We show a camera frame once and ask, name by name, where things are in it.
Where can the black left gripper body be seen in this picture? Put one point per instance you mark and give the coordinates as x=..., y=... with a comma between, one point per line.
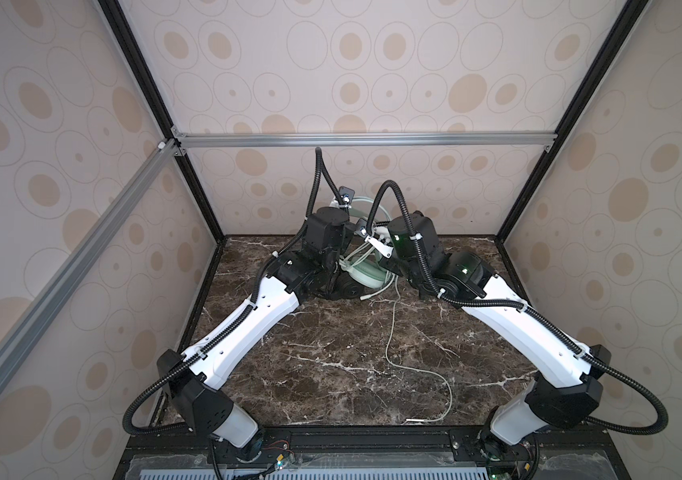
x=328, y=262

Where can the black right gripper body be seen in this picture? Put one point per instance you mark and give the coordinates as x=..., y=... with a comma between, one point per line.
x=392, y=264

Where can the mint green headphones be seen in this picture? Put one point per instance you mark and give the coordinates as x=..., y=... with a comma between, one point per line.
x=362, y=262

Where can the black blue gaming headphones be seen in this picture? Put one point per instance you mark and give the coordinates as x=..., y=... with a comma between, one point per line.
x=344, y=287

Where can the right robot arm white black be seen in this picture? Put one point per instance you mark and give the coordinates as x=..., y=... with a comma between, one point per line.
x=565, y=389

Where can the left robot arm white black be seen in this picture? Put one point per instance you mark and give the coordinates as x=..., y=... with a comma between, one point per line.
x=307, y=269

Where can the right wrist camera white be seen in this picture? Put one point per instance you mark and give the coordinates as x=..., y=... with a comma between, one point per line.
x=379, y=238

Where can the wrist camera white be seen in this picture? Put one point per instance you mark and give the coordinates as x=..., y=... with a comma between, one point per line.
x=345, y=197
x=379, y=238

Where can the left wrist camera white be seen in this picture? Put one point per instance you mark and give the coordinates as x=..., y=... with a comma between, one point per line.
x=345, y=197

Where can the aluminium rail back horizontal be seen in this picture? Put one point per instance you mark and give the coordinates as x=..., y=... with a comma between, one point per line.
x=382, y=139

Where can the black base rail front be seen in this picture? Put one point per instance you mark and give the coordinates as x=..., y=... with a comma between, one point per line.
x=375, y=452

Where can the black corner frame post left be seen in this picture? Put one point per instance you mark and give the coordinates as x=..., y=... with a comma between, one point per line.
x=117, y=21

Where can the black corner frame post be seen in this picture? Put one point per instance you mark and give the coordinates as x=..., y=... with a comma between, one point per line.
x=117, y=21
x=608, y=51

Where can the black corner frame post right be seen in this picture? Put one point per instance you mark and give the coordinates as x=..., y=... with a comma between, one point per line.
x=608, y=51

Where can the aluminium rail left diagonal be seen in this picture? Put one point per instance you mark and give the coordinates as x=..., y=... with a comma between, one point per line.
x=20, y=341

